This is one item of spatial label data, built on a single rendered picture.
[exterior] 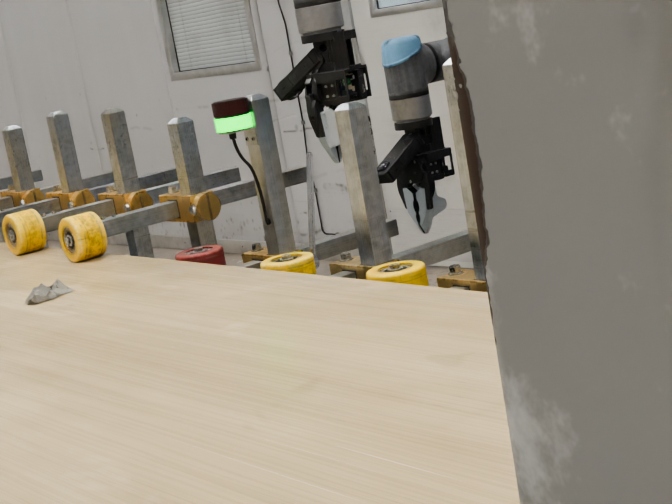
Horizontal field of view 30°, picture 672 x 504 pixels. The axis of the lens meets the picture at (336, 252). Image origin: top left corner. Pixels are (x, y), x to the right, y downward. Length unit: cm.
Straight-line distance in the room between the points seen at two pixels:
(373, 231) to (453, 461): 94
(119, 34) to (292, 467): 677
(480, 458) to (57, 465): 40
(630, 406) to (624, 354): 1
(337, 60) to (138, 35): 555
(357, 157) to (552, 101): 165
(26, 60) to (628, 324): 868
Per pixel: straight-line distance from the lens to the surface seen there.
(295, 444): 108
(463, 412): 108
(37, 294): 195
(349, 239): 223
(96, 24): 794
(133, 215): 228
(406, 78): 230
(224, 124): 203
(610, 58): 21
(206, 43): 702
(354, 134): 186
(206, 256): 203
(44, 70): 866
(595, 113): 21
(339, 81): 201
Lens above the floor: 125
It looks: 11 degrees down
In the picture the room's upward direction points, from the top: 10 degrees counter-clockwise
